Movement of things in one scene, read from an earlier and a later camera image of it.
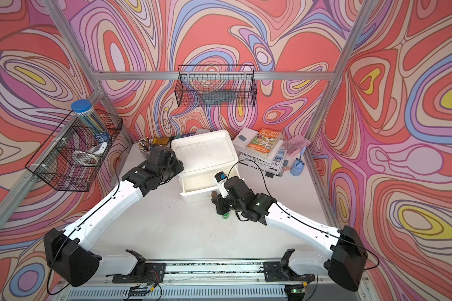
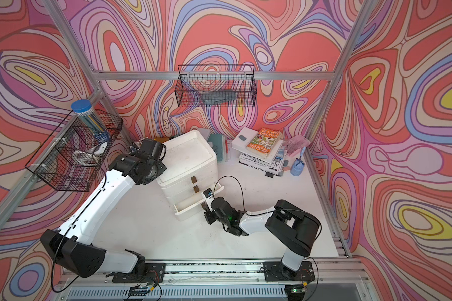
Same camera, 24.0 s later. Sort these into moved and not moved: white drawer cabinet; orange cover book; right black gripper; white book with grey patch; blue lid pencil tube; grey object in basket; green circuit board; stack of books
Moved: white drawer cabinet; right black gripper
Not moved: green circuit board; grey object in basket; white book with grey patch; blue lid pencil tube; orange cover book; stack of books
